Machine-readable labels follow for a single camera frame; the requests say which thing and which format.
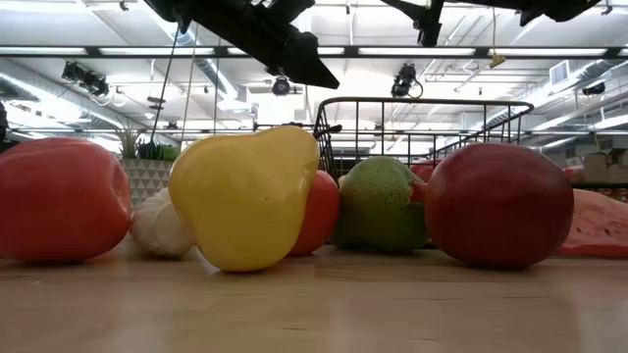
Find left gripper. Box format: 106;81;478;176
193;0;340;90

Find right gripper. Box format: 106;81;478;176
381;0;602;49

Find yellow pear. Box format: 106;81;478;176
167;125;321;274

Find bright red apple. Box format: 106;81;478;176
409;159;443;183

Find red tomato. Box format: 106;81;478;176
0;137;133;263

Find yellow hanging tag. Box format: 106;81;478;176
488;7;507;70

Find black ceiling light beam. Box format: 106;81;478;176
0;45;628;60

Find orange-red peach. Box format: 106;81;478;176
287;170;341;257

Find speckled green fruit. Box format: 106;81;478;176
327;155;431;255

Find succulent in patterned white pot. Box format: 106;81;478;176
113;122;182;213

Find dark red apple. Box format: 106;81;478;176
424;142;576;270

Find cardboard boxes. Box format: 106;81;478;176
581;146;628;185

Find watermelon slice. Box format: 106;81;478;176
556;188;628;260

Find wire basket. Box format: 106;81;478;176
312;96;536;190

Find thin tan hanging cord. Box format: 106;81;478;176
179;22;198;148

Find long thin black cable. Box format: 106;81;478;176
148;28;183;144

